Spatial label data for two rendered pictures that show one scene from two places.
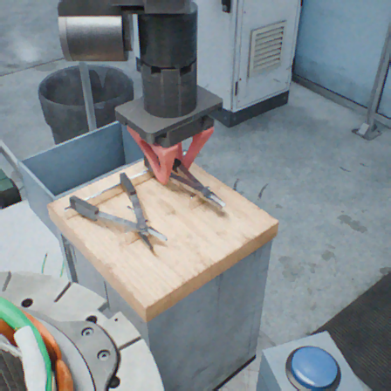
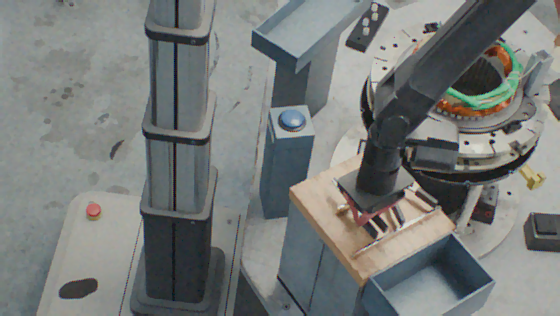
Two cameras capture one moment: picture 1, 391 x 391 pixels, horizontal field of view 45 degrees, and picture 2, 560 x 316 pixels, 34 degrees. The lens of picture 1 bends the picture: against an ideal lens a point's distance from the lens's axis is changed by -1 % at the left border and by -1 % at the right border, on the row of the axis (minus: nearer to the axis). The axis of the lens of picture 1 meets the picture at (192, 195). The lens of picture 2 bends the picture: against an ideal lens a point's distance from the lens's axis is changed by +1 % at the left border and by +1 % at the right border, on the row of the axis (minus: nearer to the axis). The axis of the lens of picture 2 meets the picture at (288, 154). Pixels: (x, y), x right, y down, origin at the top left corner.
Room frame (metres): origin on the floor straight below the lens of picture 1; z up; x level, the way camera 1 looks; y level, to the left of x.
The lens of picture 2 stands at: (1.29, -0.13, 2.26)
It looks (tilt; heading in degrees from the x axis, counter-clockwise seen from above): 51 degrees down; 179
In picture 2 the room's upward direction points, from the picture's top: 9 degrees clockwise
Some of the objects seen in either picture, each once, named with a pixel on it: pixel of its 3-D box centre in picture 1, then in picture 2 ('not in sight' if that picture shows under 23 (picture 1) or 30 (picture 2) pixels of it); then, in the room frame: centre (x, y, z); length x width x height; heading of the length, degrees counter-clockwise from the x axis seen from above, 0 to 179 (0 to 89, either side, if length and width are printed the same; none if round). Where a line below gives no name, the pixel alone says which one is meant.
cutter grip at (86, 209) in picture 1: (84, 208); (426, 197); (0.40, 0.12, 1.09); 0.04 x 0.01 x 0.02; 55
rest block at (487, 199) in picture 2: not in sight; (487, 188); (0.17, 0.29, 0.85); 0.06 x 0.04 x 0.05; 170
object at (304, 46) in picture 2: not in sight; (306, 61); (-0.02, -0.10, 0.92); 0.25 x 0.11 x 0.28; 148
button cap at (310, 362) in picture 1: (313, 366); (292, 118); (0.23, -0.11, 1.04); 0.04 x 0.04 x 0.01
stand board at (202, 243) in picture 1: (161, 220); (371, 211); (0.42, 0.04, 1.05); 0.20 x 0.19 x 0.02; 40
